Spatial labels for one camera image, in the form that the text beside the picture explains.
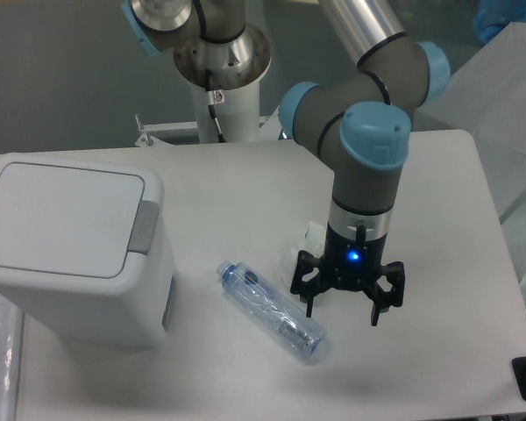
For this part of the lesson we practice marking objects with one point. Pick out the translucent plastic cover box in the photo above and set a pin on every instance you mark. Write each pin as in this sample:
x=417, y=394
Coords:
x=487, y=98

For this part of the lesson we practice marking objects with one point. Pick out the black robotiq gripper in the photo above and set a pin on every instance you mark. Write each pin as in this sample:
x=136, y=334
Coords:
x=353, y=263

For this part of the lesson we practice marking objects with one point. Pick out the clear plastic sheet left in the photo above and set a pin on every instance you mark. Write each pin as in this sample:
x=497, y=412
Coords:
x=11, y=334

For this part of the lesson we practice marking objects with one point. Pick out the blue water jug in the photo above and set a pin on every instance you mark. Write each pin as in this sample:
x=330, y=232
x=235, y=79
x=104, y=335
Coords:
x=492, y=16

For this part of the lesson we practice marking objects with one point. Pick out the clear plastic water bottle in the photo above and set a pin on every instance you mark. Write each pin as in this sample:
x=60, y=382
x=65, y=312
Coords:
x=264, y=304

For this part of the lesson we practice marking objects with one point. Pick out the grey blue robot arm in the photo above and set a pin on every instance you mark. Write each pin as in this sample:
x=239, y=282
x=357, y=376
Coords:
x=359, y=129

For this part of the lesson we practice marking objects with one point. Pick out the white push-lid trash can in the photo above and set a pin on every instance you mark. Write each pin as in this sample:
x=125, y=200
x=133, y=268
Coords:
x=84, y=249

